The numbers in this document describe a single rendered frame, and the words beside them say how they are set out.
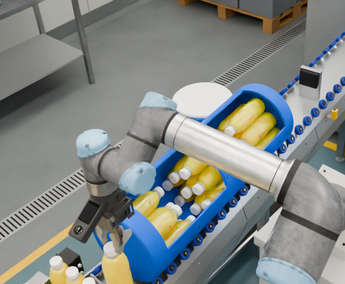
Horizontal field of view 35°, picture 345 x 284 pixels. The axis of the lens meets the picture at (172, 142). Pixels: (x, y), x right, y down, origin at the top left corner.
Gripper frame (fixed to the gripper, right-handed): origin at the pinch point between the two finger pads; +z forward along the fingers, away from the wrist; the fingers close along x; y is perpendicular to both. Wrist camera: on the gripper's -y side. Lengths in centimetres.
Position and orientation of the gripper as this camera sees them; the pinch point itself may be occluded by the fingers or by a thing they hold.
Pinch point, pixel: (111, 248)
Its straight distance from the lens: 145.1
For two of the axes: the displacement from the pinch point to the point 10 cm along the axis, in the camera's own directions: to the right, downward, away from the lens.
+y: 6.2, -5.3, 5.8
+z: 1.0, 7.8, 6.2
